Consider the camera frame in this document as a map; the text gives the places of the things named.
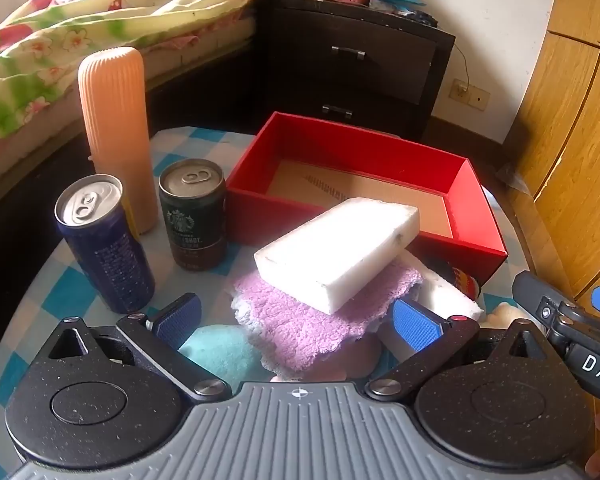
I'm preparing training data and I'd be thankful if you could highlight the blue drink can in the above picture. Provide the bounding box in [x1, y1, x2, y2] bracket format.
[54, 174, 156, 314]

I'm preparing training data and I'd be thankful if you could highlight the wooden wardrobe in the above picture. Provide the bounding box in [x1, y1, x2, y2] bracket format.
[500, 0, 600, 301]

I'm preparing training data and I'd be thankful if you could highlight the orange ribbed bottle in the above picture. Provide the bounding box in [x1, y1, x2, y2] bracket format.
[77, 46, 160, 236]

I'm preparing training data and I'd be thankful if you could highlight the white sponge block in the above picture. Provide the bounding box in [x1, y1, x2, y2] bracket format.
[253, 197, 421, 316]

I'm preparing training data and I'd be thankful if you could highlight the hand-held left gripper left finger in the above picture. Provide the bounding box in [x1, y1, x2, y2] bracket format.
[45, 292, 233, 403]

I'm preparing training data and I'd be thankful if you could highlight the pink pig plush toy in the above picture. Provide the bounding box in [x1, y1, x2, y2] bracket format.
[177, 322, 381, 386]

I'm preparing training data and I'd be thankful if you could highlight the thin black cable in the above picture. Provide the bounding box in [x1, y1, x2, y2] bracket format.
[452, 42, 470, 93]

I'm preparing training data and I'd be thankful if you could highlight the wall socket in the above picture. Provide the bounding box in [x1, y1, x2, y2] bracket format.
[448, 80, 491, 108]

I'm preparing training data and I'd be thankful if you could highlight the dark cloth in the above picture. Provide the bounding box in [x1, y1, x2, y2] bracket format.
[405, 7, 438, 26]

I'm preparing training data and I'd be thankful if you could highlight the purple towel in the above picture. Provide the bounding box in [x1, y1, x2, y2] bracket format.
[231, 260, 426, 376]

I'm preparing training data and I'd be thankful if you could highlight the floral blanket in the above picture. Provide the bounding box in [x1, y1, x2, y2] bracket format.
[0, 0, 311, 143]

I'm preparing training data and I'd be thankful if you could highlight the clear plastic bag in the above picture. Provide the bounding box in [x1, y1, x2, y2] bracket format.
[495, 162, 531, 193]

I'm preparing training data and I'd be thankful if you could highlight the dark wooden nightstand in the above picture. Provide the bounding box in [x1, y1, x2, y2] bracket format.
[252, 0, 456, 143]

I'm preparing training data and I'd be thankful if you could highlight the dark wooden bed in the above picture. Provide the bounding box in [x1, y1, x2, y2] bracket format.
[0, 10, 261, 221]

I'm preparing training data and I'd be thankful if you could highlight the red cardboard box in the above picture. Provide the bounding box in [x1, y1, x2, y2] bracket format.
[225, 111, 508, 286]

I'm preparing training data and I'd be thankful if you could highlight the dark green coffee can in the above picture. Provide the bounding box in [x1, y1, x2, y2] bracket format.
[158, 158, 227, 272]

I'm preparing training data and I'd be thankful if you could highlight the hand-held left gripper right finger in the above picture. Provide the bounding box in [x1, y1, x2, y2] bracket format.
[365, 297, 548, 403]

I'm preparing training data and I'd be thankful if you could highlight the blue checkered tablecloth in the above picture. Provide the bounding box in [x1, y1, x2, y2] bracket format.
[0, 126, 521, 480]

